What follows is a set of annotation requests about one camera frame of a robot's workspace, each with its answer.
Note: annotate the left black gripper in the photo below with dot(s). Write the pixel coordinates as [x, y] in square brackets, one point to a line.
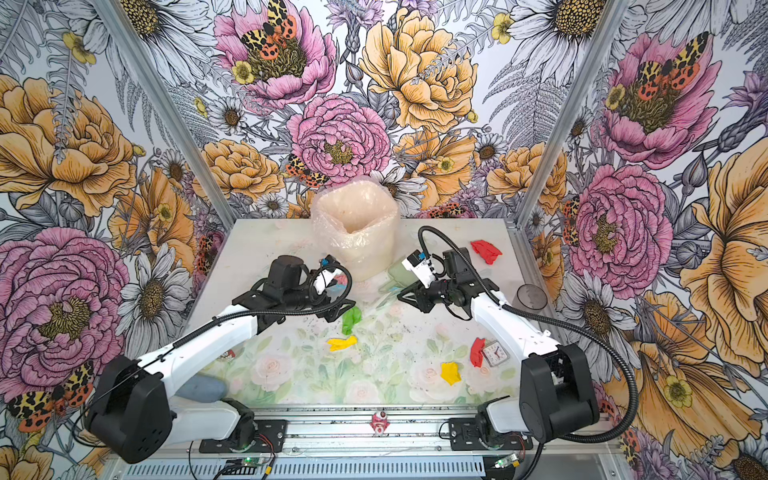
[335, 313]

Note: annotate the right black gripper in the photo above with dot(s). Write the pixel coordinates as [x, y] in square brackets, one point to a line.
[420, 296]

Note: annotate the green plastic dustpan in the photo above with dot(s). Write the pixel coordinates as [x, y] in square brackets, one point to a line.
[398, 278]

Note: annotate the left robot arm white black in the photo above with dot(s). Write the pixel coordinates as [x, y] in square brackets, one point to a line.
[135, 410]

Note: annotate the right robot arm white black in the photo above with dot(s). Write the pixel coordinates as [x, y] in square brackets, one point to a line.
[555, 397]

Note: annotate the red paper scrap back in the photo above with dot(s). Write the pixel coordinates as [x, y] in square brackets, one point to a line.
[488, 252]

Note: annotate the red paper scrap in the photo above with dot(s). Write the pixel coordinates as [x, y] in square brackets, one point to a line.
[488, 252]
[476, 355]

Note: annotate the blue paper scrap near bin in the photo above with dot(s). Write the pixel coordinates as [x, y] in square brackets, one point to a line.
[336, 289]

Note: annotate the red paper scrap front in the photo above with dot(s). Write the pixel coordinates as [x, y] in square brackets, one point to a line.
[476, 355]

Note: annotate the green paper scrap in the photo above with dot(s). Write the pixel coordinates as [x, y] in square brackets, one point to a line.
[350, 319]

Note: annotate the grey transparent plastic cup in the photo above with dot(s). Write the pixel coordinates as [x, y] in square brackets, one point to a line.
[531, 298]

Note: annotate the yellow paper scrap centre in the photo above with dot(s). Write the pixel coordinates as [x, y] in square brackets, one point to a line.
[340, 344]

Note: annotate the yellow paper scrap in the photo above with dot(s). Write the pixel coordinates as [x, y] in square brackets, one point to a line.
[340, 344]
[450, 373]

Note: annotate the small white alarm clock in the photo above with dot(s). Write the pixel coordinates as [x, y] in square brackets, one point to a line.
[495, 354]

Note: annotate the yellow paper scrap front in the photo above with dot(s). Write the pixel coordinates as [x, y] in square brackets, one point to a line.
[450, 373]

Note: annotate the cream bin with plastic bag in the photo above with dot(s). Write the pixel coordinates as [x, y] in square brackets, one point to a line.
[357, 223]

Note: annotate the grey blue sponge pad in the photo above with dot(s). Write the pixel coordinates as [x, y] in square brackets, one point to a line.
[203, 389]

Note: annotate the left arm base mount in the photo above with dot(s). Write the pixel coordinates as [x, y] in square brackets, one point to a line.
[252, 436]

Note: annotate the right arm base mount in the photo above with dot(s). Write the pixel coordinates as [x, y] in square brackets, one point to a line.
[472, 434]

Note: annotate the small pink figurine on rail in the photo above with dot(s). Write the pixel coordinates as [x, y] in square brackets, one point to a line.
[379, 422]

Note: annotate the aluminium front rail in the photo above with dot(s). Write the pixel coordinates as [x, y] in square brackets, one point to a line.
[337, 442]

